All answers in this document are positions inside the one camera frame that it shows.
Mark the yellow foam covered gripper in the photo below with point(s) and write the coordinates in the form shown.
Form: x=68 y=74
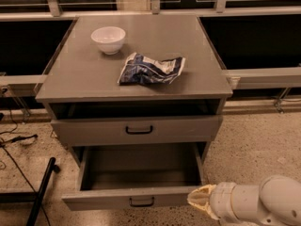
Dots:
x=220 y=199

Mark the grey drawer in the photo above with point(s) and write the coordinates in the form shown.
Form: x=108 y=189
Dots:
x=138 y=176
x=139 y=130

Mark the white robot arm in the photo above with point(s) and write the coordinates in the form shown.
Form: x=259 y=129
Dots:
x=276 y=201

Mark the grey top drawer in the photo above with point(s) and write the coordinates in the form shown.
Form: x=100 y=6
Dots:
x=139 y=130

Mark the grey drawer cabinet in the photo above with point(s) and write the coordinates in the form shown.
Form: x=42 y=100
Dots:
x=83 y=82

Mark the crumpled blue white chip bag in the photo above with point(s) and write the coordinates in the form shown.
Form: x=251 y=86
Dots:
x=142 y=70

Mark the white ceramic bowl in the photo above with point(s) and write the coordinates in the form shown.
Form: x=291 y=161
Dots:
x=109 y=39

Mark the black metal stand leg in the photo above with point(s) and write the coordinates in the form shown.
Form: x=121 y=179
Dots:
x=35 y=198

